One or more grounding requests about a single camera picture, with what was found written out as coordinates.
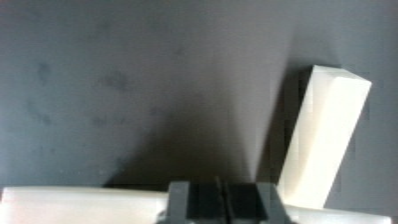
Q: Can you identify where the white U-shaped fence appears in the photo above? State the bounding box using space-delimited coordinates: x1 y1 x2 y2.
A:
0 66 393 224

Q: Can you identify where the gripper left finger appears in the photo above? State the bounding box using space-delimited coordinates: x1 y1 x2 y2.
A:
157 181 226 224

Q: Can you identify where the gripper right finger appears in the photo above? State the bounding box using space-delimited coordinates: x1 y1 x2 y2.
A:
226 182 294 224

